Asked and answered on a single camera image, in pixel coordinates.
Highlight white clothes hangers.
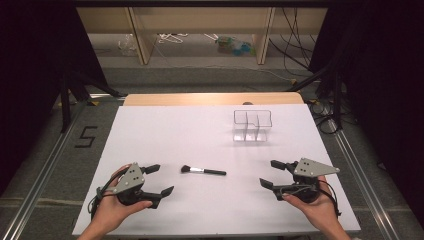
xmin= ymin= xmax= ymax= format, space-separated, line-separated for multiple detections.
xmin=157 ymin=32 xmax=188 ymax=45

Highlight white board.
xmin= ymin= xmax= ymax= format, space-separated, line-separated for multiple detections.
xmin=71 ymin=103 xmax=362 ymax=237

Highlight person's left hand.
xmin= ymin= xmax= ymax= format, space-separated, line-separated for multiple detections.
xmin=89 ymin=163 xmax=154 ymax=234

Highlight left hand-held gripper cable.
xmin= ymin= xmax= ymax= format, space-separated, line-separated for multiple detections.
xmin=87 ymin=166 xmax=131 ymax=222

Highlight black hanging cables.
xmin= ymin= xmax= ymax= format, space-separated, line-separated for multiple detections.
xmin=268 ymin=7 xmax=318 ymax=78

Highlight wooden table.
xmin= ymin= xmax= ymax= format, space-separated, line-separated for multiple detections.
xmin=123 ymin=92 xmax=305 ymax=107

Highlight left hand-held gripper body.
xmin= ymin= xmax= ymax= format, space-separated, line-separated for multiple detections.
xmin=105 ymin=162 xmax=163 ymax=210

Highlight black curtain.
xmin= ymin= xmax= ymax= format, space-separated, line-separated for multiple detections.
xmin=309 ymin=0 xmax=424 ymax=234
xmin=0 ymin=0 xmax=112 ymax=198

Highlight clear plastic bag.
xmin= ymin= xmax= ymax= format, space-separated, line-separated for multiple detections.
xmin=117 ymin=33 xmax=138 ymax=57

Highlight metal floor rail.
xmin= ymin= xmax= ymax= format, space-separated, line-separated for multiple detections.
xmin=0 ymin=99 xmax=88 ymax=240
xmin=327 ymin=119 xmax=418 ymax=240

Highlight clear acrylic organizer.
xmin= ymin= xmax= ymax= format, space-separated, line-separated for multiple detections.
xmin=232 ymin=109 xmax=273 ymax=143

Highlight black metal stand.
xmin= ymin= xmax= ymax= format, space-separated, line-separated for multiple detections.
xmin=285 ymin=63 xmax=345 ymax=131
xmin=59 ymin=69 xmax=123 ymax=134

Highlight black makeup brush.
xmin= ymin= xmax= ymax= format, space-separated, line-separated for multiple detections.
xmin=180 ymin=164 xmax=228 ymax=177

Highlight colourful packets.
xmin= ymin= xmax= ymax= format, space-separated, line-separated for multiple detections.
xmin=215 ymin=35 xmax=257 ymax=57

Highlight person's right hand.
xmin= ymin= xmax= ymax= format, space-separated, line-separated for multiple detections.
xmin=281 ymin=175 xmax=342 ymax=234

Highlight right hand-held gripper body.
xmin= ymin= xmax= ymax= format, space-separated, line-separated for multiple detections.
xmin=276 ymin=157 xmax=341 ymax=204

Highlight black floor cables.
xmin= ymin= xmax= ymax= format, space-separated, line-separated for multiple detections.
xmin=307 ymin=99 xmax=338 ymax=135

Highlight right hand-held gripper cable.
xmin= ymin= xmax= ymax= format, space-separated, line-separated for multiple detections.
xmin=319 ymin=179 xmax=342 ymax=218

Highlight hand-held gripper cable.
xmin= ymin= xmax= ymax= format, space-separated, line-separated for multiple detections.
xmin=319 ymin=179 xmax=342 ymax=218
xmin=87 ymin=166 xmax=131 ymax=222

